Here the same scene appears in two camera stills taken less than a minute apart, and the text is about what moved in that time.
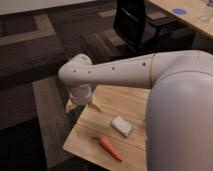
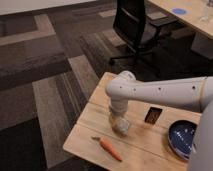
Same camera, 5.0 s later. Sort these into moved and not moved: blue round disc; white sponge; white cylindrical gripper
Moved: white cylindrical gripper
Not moved: blue round disc; white sponge
